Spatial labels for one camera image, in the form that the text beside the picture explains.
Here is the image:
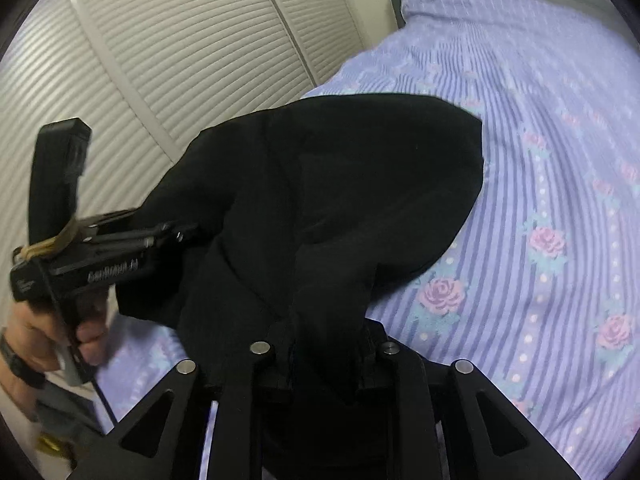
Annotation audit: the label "black cable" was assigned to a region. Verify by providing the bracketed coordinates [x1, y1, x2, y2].
[89, 374, 122, 426]

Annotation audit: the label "person's left hand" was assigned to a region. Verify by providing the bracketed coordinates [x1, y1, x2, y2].
[0, 284, 112, 377]

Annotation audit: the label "black pants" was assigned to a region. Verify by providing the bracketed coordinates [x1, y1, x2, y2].
[117, 92, 487, 408]

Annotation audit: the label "white louvered wardrobe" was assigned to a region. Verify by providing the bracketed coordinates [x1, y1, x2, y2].
[0, 0, 374, 361]

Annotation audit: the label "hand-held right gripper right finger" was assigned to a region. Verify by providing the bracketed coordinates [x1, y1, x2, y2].
[357, 340, 582, 480]

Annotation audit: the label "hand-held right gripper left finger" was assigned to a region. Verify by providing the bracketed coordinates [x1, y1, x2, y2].
[65, 341, 277, 480]

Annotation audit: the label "black wristwatch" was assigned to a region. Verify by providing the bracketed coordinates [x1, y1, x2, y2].
[0, 334, 47, 390]

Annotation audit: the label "person's left forearm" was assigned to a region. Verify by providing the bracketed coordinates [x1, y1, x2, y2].
[0, 360, 41, 423]

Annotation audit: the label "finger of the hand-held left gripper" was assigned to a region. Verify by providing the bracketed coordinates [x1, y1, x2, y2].
[100, 229, 200, 262]
[95, 220, 177, 245]

